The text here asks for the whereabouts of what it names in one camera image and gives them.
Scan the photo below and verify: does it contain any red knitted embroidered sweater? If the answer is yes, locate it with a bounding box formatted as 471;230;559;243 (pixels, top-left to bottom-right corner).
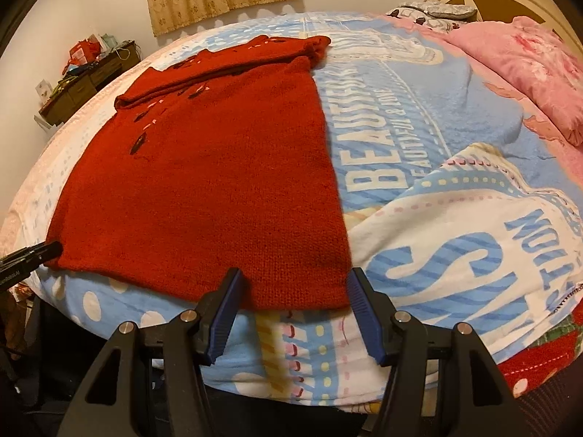
46;35;352;311

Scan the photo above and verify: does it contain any dark wooden desk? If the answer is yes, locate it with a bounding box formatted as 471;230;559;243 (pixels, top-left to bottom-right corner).
39;41;143;127

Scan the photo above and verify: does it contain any grey patterned pillow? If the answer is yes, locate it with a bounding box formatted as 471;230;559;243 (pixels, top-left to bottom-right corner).
387;1;477;23

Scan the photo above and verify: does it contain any red floral cloth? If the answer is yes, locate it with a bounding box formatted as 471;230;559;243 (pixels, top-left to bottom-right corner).
496;321;583;398

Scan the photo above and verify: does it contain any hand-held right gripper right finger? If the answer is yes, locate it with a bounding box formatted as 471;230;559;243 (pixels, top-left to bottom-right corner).
347;268;524;437

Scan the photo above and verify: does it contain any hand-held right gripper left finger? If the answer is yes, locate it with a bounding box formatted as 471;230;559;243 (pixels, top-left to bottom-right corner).
57;268;244;437

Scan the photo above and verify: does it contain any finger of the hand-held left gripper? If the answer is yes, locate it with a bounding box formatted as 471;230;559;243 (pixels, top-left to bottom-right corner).
0;242;64;268

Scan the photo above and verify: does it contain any pink floral quilt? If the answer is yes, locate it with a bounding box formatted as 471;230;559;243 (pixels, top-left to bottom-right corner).
444;15;583;147

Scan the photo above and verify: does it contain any blue printed bed sheet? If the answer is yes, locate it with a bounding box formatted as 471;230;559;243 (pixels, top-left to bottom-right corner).
0;9;583;415

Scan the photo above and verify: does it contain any red gift bag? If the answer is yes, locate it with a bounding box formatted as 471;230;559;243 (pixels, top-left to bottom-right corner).
68;41;99;68

